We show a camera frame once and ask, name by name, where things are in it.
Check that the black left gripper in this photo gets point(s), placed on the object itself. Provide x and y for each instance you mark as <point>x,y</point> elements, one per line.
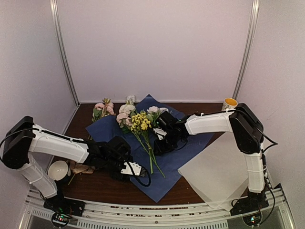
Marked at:
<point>117,176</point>

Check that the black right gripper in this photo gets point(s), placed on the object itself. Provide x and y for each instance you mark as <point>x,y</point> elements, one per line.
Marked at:
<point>161,150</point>

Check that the pale rose leafy stem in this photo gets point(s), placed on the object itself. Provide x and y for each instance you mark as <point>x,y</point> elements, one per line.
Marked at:
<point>153,112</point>

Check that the pink fake rose stem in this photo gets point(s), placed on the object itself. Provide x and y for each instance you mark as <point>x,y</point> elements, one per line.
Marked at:
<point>124,122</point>

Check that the blue wrapping paper sheet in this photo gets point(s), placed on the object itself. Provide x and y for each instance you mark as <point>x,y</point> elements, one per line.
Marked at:
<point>163,169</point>

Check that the yellow fake flower bunch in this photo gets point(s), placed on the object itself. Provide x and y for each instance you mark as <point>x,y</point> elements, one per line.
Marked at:
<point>140,127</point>

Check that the white fake flower long stem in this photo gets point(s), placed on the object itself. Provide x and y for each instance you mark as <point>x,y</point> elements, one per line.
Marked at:
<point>129,105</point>

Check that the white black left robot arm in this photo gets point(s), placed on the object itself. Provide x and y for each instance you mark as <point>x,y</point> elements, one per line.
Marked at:
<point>26,138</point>

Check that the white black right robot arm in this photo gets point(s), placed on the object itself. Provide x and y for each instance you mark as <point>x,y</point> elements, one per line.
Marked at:
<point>241,121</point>

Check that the beige ribbon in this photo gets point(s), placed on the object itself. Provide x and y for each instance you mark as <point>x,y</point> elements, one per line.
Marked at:
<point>78,168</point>

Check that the pink rose bunch with leaves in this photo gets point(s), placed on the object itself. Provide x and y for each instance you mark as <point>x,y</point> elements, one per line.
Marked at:
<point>102,109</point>

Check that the white translucent paper sheet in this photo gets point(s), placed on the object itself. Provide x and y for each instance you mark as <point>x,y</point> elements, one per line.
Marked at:
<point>218,174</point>

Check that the white floral mug yellow inside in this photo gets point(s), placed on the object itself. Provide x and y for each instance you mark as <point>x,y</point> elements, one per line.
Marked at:
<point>229,103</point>

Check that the aluminium front rail frame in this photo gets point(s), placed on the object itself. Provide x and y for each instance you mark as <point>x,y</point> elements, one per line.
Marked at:
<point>98,215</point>

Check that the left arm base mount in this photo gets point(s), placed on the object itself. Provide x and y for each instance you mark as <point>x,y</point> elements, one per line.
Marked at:
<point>64,209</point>

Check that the aluminium corner post right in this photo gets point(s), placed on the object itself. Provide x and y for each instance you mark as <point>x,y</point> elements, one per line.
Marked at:
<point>248,46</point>

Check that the aluminium corner post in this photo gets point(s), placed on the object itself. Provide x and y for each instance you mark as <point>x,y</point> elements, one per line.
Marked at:
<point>63,55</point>
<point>248,46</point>

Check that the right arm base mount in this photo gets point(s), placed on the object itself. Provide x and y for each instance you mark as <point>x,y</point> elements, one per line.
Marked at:
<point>250,208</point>

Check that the aluminium corner post left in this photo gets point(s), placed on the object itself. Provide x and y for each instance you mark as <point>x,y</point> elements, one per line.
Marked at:
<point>63,55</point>

